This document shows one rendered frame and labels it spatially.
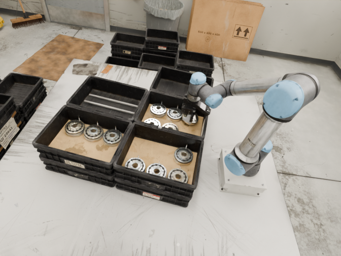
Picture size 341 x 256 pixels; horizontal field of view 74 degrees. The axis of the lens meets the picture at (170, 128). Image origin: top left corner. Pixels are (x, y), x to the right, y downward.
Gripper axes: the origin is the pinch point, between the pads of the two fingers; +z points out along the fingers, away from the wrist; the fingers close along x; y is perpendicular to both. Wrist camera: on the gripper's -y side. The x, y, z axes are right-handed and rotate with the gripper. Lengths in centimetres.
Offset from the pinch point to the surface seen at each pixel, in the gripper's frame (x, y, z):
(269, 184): 22, -54, 14
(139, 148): 27.7, 24.5, -0.3
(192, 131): 5.7, -2.3, 2.7
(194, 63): -125, 8, 54
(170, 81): -38.7, 21.2, 8.4
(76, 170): 48, 51, 0
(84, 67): -46, 95, 21
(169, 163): 32.5, 6.5, -0.8
